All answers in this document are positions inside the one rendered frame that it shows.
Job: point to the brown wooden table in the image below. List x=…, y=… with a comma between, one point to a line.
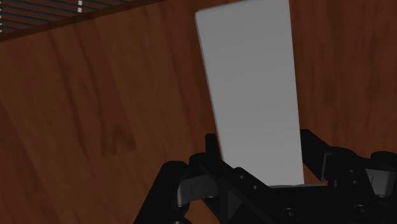
x=93, y=124

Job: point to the grey flat rectangular tablet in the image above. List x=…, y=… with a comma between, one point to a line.
x=251, y=93

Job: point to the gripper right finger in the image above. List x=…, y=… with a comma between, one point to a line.
x=341, y=164

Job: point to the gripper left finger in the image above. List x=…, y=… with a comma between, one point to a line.
x=201, y=167

